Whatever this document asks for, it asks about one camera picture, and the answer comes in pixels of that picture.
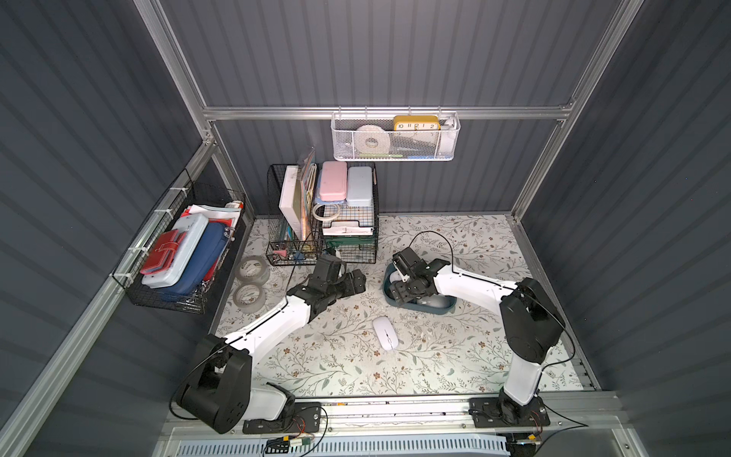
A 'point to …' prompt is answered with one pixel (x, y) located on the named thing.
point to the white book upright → (291, 199)
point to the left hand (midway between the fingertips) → (355, 281)
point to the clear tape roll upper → (257, 279)
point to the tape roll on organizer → (320, 218)
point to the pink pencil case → (333, 182)
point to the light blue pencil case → (359, 187)
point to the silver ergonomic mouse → (435, 301)
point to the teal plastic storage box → (409, 305)
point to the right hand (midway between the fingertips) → (416, 292)
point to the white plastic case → (194, 228)
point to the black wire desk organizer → (323, 208)
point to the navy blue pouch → (213, 243)
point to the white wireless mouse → (385, 332)
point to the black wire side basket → (218, 205)
